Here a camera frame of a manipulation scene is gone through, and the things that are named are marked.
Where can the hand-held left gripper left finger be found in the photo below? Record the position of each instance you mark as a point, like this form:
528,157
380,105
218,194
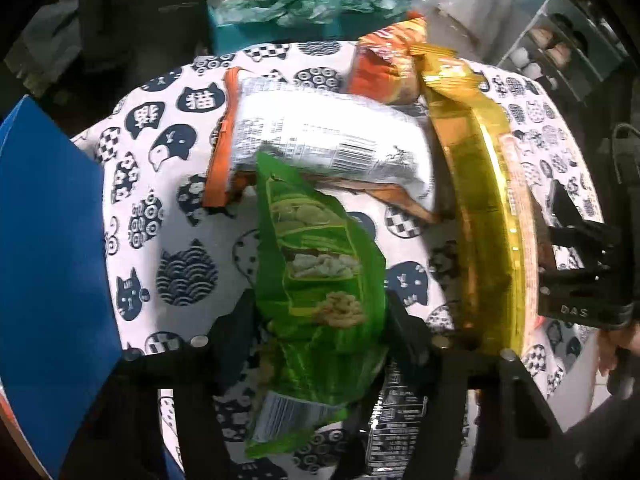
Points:
237,327

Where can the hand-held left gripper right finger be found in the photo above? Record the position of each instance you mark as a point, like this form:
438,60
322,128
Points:
402,332

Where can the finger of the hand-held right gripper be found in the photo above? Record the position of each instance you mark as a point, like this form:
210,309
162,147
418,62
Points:
565,205

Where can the gold snack bag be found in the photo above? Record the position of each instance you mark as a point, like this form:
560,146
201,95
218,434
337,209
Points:
480,185

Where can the green snack bag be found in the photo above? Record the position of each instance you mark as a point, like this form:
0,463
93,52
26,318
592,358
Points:
320,270

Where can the blue cardboard box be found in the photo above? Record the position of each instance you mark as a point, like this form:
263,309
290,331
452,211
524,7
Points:
50,260

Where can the white snack bag orange edge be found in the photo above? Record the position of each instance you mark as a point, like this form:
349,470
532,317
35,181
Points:
320,130

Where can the person's right forearm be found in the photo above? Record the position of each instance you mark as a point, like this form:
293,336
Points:
600,435

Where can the person's right hand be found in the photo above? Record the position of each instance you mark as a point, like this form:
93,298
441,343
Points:
611,357

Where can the silver snack packet black print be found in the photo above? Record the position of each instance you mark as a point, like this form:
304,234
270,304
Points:
395,425

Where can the cat print tablecloth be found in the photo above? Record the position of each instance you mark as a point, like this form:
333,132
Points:
175,185

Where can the white shoe rack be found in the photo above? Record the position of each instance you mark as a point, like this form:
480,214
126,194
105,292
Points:
580,20

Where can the teal box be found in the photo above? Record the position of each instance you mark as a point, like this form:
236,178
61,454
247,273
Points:
235,35

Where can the grey clothing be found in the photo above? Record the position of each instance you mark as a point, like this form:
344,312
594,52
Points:
45,50

